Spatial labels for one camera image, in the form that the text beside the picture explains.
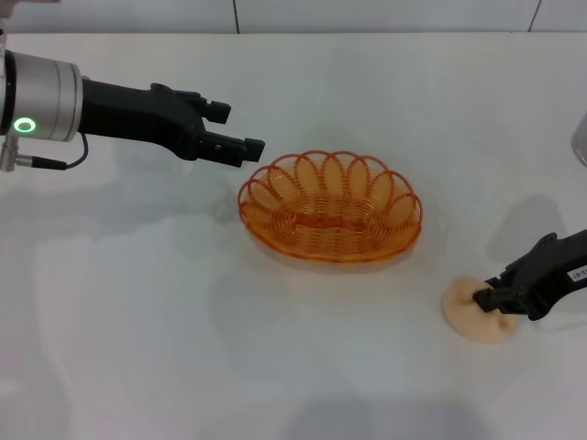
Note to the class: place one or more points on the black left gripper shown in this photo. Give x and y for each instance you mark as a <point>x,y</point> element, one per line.
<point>137,117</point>

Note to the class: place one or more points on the pale steamed bun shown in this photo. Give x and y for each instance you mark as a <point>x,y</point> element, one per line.
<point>463,316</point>

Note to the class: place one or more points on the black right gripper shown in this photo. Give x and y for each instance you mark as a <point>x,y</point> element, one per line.
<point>546,275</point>

